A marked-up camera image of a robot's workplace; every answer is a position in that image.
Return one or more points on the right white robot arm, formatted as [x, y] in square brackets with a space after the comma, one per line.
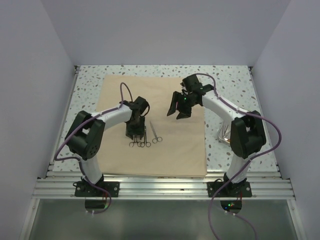
[247, 133]

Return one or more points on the stainless steel tray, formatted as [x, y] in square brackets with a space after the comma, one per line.
[224, 140]

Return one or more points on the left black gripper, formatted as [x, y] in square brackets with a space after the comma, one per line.
[139, 131]

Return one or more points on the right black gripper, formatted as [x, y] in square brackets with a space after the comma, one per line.
[177, 97]

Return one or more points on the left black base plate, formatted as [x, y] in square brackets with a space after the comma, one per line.
[84, 189]

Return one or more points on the steel tweezers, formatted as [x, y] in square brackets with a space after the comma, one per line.
[221, 133]
[225, 131]

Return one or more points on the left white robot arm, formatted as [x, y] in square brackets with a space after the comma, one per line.
[85, 135]

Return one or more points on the steel scissors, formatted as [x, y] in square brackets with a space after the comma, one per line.
[144, 143]
[156, 139]

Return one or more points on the beige cloth drape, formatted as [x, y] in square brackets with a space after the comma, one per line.
[181, 153]

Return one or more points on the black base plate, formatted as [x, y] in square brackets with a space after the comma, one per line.
[84, 189]
[232, 190]

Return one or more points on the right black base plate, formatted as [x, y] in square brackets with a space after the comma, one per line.
[232, 190]

